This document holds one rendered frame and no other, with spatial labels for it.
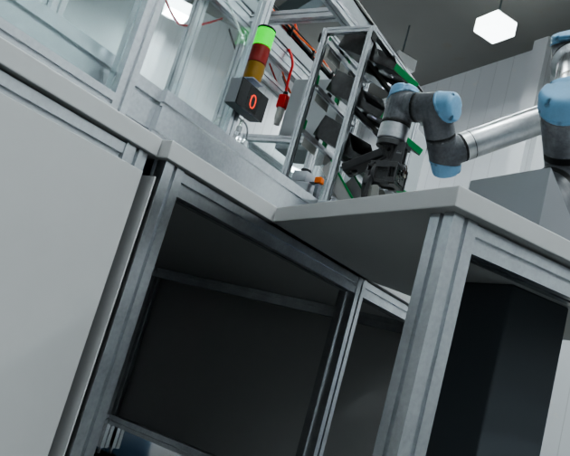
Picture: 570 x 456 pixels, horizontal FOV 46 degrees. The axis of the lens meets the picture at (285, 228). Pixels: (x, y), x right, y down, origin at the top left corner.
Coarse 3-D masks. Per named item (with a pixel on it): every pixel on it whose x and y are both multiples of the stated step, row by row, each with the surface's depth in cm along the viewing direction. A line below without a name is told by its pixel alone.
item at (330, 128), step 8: (328, 120) 213; (320, 128) 214; (328, 128) 212; (336, 128) 210; (320, 136) 213; (328, 136) 211; (336, 136) 208; (352, 136) 222; (328, 144) 209; (336, 144) 207; (352, 144) 220; (360, 144) 218; (368, 144) 216; (344, 152) 204; (352, 152) 202; (360, 152) 217
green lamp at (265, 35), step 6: (258, 30) 177; (264, 30) 176; (270, 30) 177; (258, 36) 176; (264, 36) 176; (270, 36) 177; (258, 42) 176; (264, 42) 176; (270, 42) 177; (270, 48) 177
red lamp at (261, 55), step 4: (252, 44) 177; (256, 44) 176; (260, 44) 176; (264, 44) 176; (252, 48) 176; (256, 48) 175; (260, 48) 175; (264, 48) 176; (268, 48) 176; (252, 52) 176; (256, 52) 175; (260, 52) 175; (264, 52) 176; (268, 52) 177; (252, 56) 175; (256, 56) 175; (260, 56) 175; (264, 56) 176; (268, 56) 177; (248, 60) 176; (256, 60) 175; (260, 60) 175; (264, 60) 176; (264, 64) 176
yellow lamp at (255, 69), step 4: (252, 60) 175; (248, 64) 175; (252, 64) 174; (256, 64) 174; (260, 64) 175; (248, 68) 175; (252, 68) 174; (256, 68) 174; (260, 68) 175; (264, 68) 177; (244, 72) 175; (248, 72) 174; (252, 72) 174; (256, 72) 174; (260, 72) 175; (244, 76) 174; (248, 76) 174; (252, 76) 174; (256, 76) 174; (260, 76) 175; (260, 80) 175
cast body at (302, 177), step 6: (306, 168) 180; (294, 174) 181; (300, 174) 179; (306, 174) 179; (294, 180) 180; (300, 180) 179; (306, 180) 178; (312, 180) 181; (300, 186) 178; (306, 186) 177; (312, 186) 179; (312, 192) 180
